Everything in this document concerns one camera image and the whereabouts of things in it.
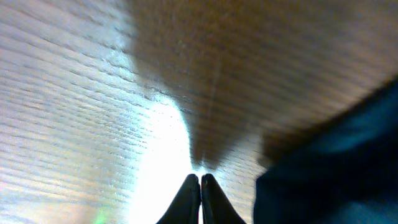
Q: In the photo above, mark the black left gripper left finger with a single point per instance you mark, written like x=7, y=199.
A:
x=184, y=208

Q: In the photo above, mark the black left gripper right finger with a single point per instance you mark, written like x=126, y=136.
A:
x=216, y=208

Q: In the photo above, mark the dark blue shorts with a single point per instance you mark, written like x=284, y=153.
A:
x=347, y=174

